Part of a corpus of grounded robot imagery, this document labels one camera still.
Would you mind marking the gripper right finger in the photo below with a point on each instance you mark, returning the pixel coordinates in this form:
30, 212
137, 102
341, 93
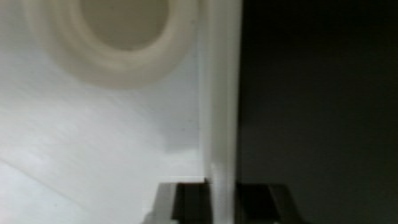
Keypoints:
265, 205

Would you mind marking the white square tabletop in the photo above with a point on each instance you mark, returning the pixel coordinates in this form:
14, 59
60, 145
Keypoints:
117, 107

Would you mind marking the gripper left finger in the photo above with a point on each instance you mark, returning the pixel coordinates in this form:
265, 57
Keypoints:
181, 204

